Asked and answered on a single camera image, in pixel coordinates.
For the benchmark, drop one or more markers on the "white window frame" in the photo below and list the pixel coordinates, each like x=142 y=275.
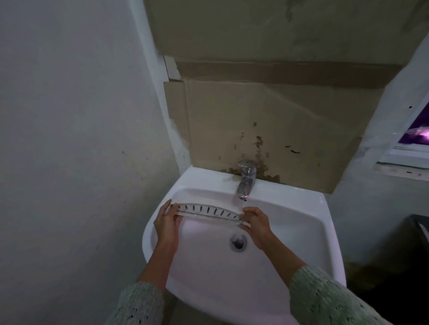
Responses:
x=407 y=147

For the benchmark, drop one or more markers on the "person's right forearm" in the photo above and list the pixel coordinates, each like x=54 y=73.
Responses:
x=311 y=284

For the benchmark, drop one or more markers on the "chrome faucet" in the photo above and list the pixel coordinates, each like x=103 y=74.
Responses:
x=246 y=180

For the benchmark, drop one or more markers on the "person's left thumb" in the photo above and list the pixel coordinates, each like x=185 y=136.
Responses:
x=177 y=217

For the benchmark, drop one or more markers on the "person's right thumb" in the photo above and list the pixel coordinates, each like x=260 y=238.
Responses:
x=243 y=226

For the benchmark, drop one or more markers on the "white slotted plastic tray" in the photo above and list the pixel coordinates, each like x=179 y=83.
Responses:
x=209 y=212

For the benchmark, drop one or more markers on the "metal sink drain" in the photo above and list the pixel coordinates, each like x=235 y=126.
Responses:
x=238 y=241

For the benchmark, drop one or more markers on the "person's left hand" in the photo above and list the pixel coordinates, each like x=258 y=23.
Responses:
x=166 y=226

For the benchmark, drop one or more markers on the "person's left forearm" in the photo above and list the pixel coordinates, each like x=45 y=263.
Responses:
x=142 y=284

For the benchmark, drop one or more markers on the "dark bin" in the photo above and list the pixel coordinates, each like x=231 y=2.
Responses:
x=417 y=241

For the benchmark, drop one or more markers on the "brown cardboard sheet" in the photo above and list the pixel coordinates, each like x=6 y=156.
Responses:
x=278 y=100

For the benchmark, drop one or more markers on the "person's right hand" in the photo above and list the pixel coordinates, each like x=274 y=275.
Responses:
x=258 y=225

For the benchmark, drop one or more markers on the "white ceramic sink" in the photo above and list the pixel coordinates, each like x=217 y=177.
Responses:
x=214 y=268

